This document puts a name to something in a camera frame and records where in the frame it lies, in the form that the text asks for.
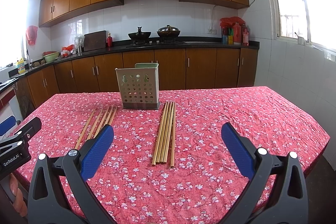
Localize group chopstick one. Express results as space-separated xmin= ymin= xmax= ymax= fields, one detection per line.
xmin=75 ymin=108 xmax=96 ymax=149
xmin=151 ymin=102 xmax=168 ymax=166

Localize group chopstick two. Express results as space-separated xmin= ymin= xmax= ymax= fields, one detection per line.
xmin=87 ymin=109 xmax=103 ymax=140
xmin=155 ymin=102 xmax=170 ymax=164

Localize group chopstick five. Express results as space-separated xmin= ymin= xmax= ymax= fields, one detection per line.
xmin=109 ymin=106 xmax=118 ymax=126
xmin=170 ymin=102 xmax=176 ymax=168

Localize group chopstick three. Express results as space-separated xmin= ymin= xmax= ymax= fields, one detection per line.
xmin=94 ymin=107 xmax=110 ymax=138
xmin=159 ymin=101 xmax=173 ymax=163

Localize group chopstick four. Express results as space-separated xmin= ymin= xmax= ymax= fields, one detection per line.
xmin=104 ymin=106 xmax=114 ymax=124
xmin=163 ymin=102 xmax=174 ymax=163

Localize person's left hand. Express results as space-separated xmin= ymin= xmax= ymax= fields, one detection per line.
xmin=9 ymin=173 xmax=27 ymax=217

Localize yellow dish soap bottle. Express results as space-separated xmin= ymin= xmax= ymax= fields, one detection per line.
xmin=17 ymin=58 xmax=26 ymax=74

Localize green basin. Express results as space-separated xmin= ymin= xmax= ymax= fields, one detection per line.
xmin=43 ymin=51 xmax=60 ymax=63

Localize red white snack bags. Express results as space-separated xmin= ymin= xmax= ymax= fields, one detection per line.
xmin=60 ymin=44 xmax=75 ymax=57

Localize red floral tablecloth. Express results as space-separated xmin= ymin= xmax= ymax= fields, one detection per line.
xmin=17 ymin=86 xmax=330 ymax=223

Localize dark wooden cutting board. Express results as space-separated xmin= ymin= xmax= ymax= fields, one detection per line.
xmin=84 ymin=31 xmax=106 ymax=52

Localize perforated beige utensil holder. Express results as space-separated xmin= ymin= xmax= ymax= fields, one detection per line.
xmin=115 ymin=63 xmax=160 ymax=110

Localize red bottle on counter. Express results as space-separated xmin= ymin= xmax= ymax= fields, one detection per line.
xmin=106 ymin=33 xmax=113 ymax=48

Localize lower wooden cabinets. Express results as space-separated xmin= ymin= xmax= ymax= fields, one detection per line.
xmin=14 ymin=47 xmax=258 ymax=116

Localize black countertop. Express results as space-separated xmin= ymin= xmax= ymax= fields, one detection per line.
xmin=0 ymin=36 xmax=261 ymax=93

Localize black wok left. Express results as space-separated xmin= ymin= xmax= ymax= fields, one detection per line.
xmin=128 ymin=27 xmax=151 ymax=44

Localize red bag with condiments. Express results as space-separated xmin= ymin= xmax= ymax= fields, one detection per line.
xmin=220 ymin=16 xmax=249 ymax=46

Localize black lidded wok right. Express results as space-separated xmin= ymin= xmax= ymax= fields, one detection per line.
xmin=157 ymin=24 xmax=181 ymax=42

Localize red plastic bag on wall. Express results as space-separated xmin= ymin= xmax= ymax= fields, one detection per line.
xmin=26 ymin=25 xmax=38 ymax=46

